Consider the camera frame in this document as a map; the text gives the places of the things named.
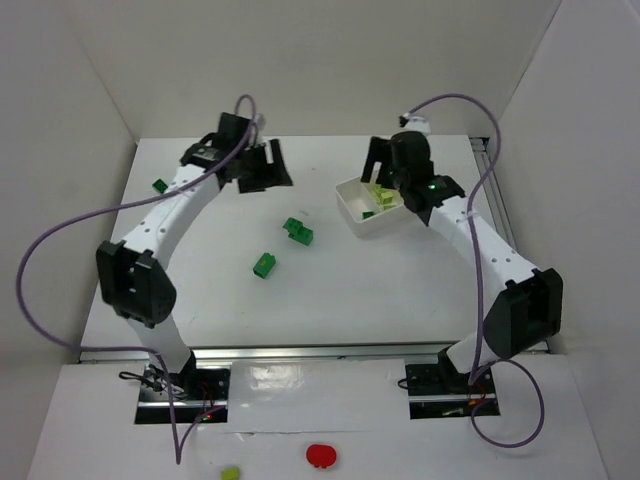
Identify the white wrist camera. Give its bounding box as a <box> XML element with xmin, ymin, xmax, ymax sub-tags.
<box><xmin>399</xmin><ymin>112</ymin><xmax>432</xmax><ymax>136</ymax></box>
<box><xmin>252</xmin><ymin>113</ymin><xmax>266</xmax><ymax>143</ymax></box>

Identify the tall green number lego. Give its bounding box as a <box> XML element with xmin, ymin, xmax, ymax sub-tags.
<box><xmin>252</xmin><ymin>252</ymin><xmax>276</xmax><ymax>279</ymax></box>

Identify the red round lego piece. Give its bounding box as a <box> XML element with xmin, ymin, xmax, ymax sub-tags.
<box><xmin>305</xmin><ymin>444</ymin><xmax>338</xmax><ymax>469</ymax></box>

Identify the dark green stacked lego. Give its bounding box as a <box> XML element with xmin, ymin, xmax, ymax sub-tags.
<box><xmin>283</xmin><ymin>217</ymin><xmax>314</xmax><ymax>246</ymax></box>

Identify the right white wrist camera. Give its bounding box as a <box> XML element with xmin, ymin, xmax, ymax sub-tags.
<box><xmin>399</xmin><ymin>112</ymin><xmax>432</xmax><ymax>136</ymax></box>

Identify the white divided plastic bin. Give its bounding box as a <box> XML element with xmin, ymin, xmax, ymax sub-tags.
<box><xmin>335</xmin><ymin>178</ymin><xmax>413</xmax><ymax>238</ymax></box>

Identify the aluminium rail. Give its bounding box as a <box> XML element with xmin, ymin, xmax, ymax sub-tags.
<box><xmin>469</xmin><ymin>135</ymin><xmax>551</xmax><ymax>354</ymax></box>
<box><xmin>77</xmin><ymin>340</ymin><xmax>466</xmax><ymax>364</ymax></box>

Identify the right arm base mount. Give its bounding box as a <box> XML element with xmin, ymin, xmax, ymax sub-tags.
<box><xmin>397</xmin><ymin>364</ymin><xmax>500</xmax><ymax>420</ymax></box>

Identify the aluminium rail front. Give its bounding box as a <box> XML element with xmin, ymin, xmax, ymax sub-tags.
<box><xmin>77</xmin><ymin>340</ymin><xmax>466</xmax><ymax>364</ymax></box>

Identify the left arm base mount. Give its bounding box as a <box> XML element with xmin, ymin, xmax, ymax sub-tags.
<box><xmin>118</xmin><ymin>367</ymin><xmax>231</xmax><ymax>425</ymax></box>

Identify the light green lego brick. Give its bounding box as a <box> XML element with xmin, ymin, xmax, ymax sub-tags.
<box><xmin>370</xmin><ymin>184</ymin><xmax>403</xmax><ymax>211</ymax></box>

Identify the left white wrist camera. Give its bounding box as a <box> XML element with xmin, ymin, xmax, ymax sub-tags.
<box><xmin>252</xmin><ymin>113</ymin><xmax>266</xmax><ymax>143</ymax></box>

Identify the small dark green lego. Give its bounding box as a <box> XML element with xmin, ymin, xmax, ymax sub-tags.
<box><xmin>152</xmin><ymin>179</ymin><xmax>169</xmax><ymax>195</ymax></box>

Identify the light green floor lego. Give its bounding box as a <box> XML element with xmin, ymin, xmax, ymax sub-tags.
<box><xmin>220</xmin><ymin>466</ymin><xmax>240</xmax><ymax>480</ymax></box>

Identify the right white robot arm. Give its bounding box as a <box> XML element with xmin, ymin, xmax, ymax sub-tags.
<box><xmin>361</xmin><ymin>131</ymin><xmax>564</xmax><ymax>393</ymax></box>

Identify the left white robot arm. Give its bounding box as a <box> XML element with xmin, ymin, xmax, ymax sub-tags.
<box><xmin>96</xmin><ymin>113</ymin><xmax>292</xmax><ymax>390</ymax></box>

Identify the aluminium rail right side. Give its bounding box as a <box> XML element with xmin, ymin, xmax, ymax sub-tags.
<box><xmin>469</xmin><ymin>135</ymin><xmax>551</xmax><ymax>354</ymax></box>

